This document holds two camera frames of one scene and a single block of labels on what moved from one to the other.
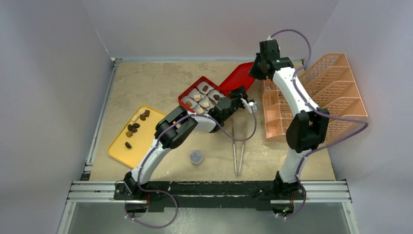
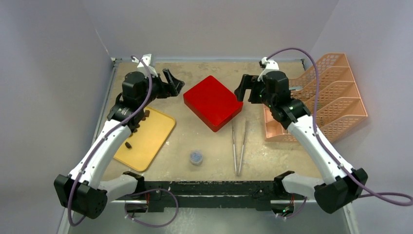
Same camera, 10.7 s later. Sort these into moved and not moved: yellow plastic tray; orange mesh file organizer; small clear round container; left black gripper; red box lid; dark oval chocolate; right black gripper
Moved: left black gripper; red box lid; right black gripper
Not moved: small clear round container; yellow plastic tray; orange mesh file organizer; dark oval chocolate
